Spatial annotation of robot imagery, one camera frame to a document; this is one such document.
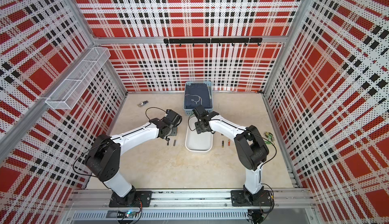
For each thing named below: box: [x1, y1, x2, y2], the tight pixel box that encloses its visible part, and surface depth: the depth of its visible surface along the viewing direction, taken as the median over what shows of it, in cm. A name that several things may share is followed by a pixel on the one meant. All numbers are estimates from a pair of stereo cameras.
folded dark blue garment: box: [183, 82, 213, 109], surface depth 113 cm
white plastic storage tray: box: [184, 116, 214, 153], surface depth 93 cm
